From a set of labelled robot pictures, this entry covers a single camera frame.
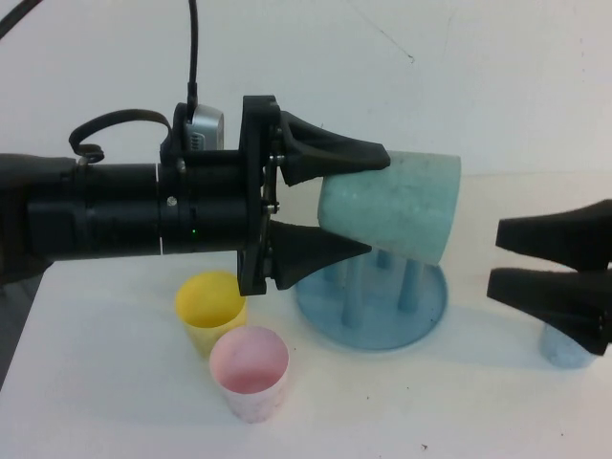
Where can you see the green plastic cup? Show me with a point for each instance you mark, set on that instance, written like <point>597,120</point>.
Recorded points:
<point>392,205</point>

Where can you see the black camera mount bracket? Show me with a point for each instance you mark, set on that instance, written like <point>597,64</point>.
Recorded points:
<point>173,138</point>

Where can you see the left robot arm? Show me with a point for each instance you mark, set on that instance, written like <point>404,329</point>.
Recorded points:
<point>72,205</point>

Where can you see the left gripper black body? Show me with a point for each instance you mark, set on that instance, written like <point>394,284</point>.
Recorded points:
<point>205,201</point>

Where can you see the blue plastic cup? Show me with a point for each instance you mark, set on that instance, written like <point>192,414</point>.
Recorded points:
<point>564,351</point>

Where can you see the pink plastic cup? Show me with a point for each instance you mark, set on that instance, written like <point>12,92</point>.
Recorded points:
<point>248,363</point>

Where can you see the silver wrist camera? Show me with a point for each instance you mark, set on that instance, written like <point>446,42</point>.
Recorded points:
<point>205,126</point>

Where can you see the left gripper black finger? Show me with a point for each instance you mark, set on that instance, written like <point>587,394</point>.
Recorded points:
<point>311,253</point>
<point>330,153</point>

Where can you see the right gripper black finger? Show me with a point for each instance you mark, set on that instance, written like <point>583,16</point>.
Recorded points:
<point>550,301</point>
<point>559,234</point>

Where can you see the yellow plastic cup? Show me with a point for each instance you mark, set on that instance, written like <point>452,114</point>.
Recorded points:
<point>205,301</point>

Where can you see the blue cup stand white caps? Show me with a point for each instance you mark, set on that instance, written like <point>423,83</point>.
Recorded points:
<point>378,325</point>

